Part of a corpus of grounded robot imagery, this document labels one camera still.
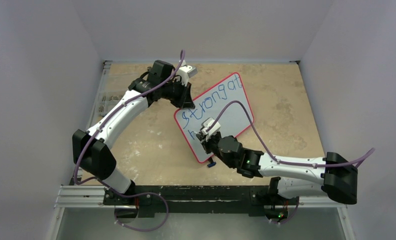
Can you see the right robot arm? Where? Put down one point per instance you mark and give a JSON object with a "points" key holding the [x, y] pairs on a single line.
{"points": [[332, 176]]}

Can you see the blue marker cap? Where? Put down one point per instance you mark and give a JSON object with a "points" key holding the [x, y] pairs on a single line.
{"points": [[209, 165]]}

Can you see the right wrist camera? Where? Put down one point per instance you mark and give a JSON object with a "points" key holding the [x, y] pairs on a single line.
{"points": [[209, 127]]}

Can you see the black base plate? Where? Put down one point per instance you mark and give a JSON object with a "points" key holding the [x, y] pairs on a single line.
{"points": [[253, 200]]}

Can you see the pink framed whiteboard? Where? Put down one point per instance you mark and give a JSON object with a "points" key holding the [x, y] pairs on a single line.
{"points": [[208, 105]]}

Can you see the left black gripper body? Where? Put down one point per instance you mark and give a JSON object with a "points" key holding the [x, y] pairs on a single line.
{"points": [[181, 93]]}

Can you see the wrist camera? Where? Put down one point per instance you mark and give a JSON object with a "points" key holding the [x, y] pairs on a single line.
{"points": [[209, 127], [186, 72]]}

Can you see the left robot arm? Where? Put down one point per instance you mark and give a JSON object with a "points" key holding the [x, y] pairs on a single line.
{"points": [[92, 147]]}

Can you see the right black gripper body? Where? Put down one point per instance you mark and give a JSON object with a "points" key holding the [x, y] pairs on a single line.
{"points": [[205, 143]]}

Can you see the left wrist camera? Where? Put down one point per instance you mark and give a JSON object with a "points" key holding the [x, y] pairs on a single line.
{"points": [[186, 72]]}

